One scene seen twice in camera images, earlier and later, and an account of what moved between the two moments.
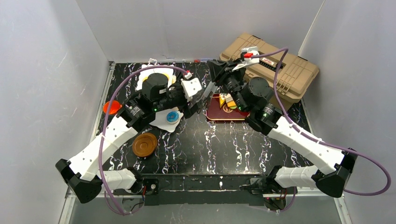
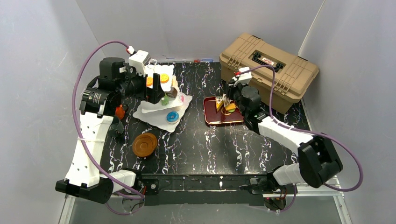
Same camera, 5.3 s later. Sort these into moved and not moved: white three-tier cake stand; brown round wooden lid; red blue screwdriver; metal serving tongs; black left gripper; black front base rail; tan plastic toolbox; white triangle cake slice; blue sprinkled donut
Moved: black left gripper; metal serving tongs; white triangle cake slice
Not moved: blue sprinkled donut; black front base rail; white three-tier cake stand; brown round wooden lid; red blue screwdriver; tan plastic toolbox
